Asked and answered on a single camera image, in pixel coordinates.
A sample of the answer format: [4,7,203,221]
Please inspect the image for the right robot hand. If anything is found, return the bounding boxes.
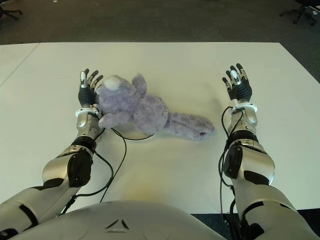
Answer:
[221,63,253,104]

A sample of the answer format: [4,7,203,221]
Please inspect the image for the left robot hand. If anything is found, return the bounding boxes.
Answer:
[78,68,104,109]

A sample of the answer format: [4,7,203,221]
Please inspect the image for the purple plush doll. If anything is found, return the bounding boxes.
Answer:
[96,72,216,142]

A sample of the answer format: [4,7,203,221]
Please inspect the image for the white plate with black rim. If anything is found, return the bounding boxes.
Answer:
[111,127,156,141]

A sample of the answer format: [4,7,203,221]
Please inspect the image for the black office chair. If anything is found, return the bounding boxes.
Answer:
[0,4,23,20]
[279,0,318,26]

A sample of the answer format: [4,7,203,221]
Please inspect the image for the grey robot torso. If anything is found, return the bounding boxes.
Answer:
[12,199,226,240]

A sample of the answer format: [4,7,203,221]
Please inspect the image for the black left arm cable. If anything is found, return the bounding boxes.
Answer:
[59,112,128,216]

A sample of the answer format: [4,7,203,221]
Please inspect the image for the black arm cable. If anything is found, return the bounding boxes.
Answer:
[218,106,244,216]
[59,112,128,216]

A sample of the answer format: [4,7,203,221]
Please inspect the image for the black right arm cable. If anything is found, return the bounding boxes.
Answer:
[218,106,244,216]

